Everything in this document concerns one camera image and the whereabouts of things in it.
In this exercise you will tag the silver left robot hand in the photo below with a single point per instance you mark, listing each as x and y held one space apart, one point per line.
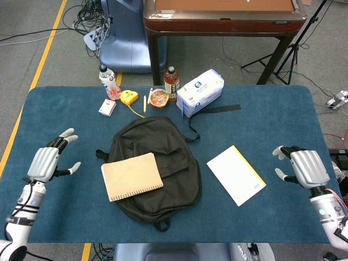
43 163

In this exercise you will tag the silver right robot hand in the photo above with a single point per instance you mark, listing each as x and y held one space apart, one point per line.
308 167

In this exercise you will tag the brown kraft spiral notebook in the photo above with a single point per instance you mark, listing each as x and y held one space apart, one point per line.
130 176

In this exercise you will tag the black fabric backpack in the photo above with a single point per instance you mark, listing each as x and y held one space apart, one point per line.
174 152

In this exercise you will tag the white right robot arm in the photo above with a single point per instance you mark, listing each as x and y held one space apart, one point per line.
329 212

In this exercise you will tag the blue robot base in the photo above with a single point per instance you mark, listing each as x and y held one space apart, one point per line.
127 46

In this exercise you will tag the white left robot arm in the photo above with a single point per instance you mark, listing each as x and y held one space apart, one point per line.
24 212

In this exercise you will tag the blue table mat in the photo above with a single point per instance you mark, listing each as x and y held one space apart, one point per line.
258 122

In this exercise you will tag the white grey power strip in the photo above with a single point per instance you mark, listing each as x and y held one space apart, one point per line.
338 99

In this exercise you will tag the white yellow-edged booklet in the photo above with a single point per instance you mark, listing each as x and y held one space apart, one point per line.
233 174

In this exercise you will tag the small white box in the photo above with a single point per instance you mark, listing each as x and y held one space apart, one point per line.
107 107

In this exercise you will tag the white pink drink bottle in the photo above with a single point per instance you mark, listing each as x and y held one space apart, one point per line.
110 81

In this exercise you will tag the yellow tape measure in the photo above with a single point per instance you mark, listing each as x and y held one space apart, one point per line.
128 97

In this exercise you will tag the black tripod stand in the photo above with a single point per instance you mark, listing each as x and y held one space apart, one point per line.
292 51

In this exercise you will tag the beige pencil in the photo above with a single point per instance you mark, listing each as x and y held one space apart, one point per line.
145 103

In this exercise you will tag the white pen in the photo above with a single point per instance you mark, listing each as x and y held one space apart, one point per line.
149 98

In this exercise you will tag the white power strip with plugs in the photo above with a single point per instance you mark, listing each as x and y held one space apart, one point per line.
91 40

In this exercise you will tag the white tissue pack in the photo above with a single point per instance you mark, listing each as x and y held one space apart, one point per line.
199 92

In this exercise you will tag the orange jelly cup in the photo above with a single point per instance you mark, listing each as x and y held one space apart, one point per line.
159 98

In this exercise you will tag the grey-blue robot torso base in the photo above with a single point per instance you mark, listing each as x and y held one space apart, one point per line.
163 253

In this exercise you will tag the brown tea bottle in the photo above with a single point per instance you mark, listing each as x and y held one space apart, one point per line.
171 84

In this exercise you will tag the cardboard box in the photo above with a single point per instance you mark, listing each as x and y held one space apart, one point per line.
307 2

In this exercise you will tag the brown mahjong table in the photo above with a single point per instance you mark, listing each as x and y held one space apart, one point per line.
217 25

